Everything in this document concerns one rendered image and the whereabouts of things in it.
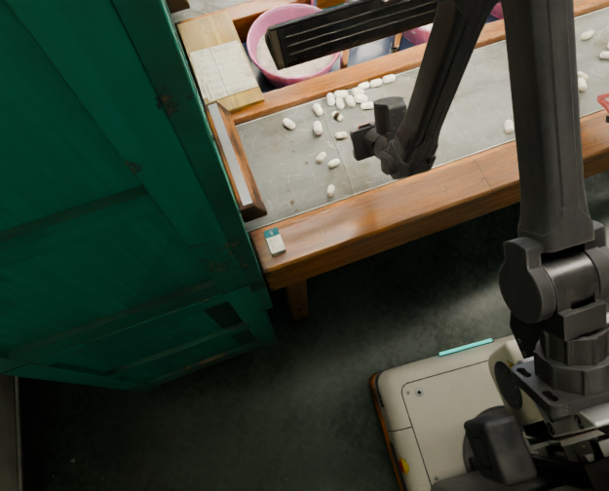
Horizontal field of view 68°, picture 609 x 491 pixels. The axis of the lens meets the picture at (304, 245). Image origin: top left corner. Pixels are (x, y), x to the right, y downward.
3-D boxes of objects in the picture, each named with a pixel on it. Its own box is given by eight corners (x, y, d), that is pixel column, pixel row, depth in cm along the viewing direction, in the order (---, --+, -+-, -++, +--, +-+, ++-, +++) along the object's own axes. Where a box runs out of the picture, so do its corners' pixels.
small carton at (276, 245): (285, 251, 105) (285, 248, 103) (272, 257, 105) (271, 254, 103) (278, 229, 107) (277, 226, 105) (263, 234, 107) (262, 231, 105)
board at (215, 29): (264, 101, 120) (264, 98, 119) (209, 119, 118) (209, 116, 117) (228, 13, 131) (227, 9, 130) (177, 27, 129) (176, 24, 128)
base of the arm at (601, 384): (552, 419, 51) (651, 390, 51) (549, 357, 48) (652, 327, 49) (509, 377, 59) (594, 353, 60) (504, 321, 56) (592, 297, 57)
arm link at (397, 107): (390, 178, 82) (433, 167, 84) (385, 115, 77) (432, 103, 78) (364, 160, 93) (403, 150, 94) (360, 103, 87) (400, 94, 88)
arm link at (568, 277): (565, 354, 50) (607, 339, 51) (561, 269, 47) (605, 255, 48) (512, 321, 59) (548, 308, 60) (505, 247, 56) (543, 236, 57)
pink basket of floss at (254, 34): (355, 48, 137) (359, 22, 128) (315, 114, 129) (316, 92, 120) (278, 18, 141) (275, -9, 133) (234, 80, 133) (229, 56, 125)
